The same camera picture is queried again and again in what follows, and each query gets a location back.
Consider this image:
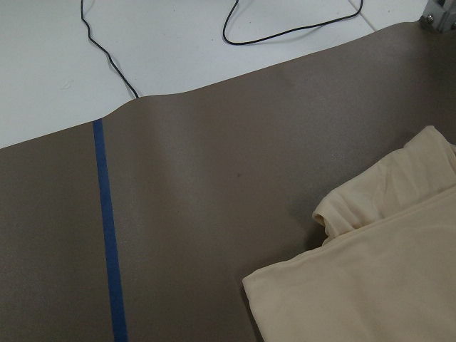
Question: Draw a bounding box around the looped black desk cable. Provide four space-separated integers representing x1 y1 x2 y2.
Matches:
222 0 364 46

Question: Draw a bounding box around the aluminium frame post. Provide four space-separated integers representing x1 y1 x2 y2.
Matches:
420 0 456 33

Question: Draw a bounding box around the thin black desk cable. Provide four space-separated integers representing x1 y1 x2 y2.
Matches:
80 0 140 98

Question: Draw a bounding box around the beige long-sleeve printed shirt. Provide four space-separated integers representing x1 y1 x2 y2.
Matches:
243 126 455 341

